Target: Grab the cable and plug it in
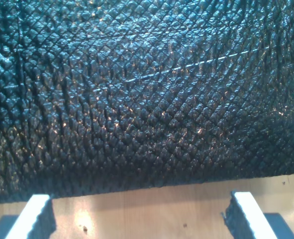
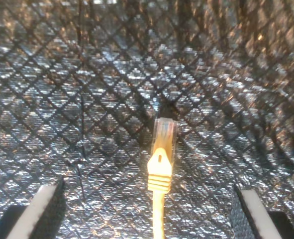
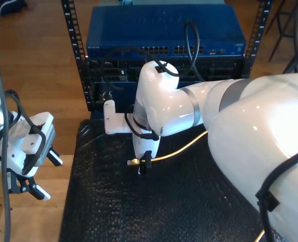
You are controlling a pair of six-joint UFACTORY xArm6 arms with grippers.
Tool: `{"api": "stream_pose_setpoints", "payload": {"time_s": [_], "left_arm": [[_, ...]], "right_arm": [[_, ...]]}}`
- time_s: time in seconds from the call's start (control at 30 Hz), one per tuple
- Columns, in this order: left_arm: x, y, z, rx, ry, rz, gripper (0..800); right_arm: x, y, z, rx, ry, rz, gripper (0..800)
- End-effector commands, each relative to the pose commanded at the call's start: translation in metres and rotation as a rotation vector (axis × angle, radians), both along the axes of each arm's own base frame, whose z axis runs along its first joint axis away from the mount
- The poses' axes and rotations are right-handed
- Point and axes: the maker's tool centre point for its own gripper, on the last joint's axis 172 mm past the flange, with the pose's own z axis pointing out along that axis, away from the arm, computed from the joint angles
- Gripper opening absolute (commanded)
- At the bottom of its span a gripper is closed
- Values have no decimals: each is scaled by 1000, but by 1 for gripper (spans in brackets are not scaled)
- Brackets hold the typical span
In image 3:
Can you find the black bubble-wrap mat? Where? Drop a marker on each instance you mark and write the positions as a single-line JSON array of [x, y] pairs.
[[138, 206]]

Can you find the blue rack tray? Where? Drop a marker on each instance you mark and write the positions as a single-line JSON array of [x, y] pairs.
[[121, 95]]

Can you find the black rack server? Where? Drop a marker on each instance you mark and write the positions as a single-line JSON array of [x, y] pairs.
[[214, 70]]

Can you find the dark blue sneaker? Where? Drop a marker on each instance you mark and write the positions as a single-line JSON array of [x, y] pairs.
[[12, 6]]

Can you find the black metal stool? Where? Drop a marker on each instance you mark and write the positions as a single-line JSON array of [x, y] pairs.
[[291, 62], [287, 14]]

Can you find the blue rack base plate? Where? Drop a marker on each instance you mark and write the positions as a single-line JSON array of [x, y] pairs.
[[97, 115]]

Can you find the blue network switch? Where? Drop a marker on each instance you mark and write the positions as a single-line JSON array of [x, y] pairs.
[[138, 30]]

